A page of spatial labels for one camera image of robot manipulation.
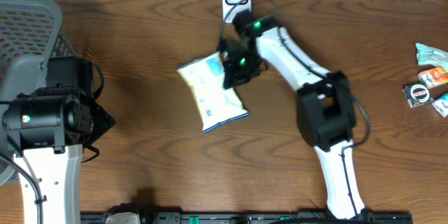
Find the orange tissue pack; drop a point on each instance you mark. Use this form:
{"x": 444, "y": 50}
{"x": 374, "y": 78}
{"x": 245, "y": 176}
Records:
{"x": 434, "y": 77}

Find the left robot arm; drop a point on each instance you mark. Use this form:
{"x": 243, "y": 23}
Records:
{"x": 48, "y": 132}

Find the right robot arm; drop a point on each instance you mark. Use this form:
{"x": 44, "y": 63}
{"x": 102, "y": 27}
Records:
{"x": 324, "y": 103}

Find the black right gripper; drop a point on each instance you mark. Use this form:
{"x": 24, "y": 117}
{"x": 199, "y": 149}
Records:
{"x": 230, "y": 79}

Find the teal tissue pack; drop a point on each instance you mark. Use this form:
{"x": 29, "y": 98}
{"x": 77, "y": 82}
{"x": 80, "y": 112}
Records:
{"x": 441, "y": 105}

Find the grey plastic mesh basket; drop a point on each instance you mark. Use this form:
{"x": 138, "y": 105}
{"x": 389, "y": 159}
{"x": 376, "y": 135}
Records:
{"x": 31, "y": 35}

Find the white teal package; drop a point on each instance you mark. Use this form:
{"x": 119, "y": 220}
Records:
{"x": 216, "y": 105}

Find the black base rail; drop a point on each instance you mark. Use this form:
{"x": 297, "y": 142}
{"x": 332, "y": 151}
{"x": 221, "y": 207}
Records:
{"x": 203, "y": 218}

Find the dark green round-label box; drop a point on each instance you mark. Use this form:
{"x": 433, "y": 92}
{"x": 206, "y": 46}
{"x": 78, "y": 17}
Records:
{"x": 417, "y": 95}

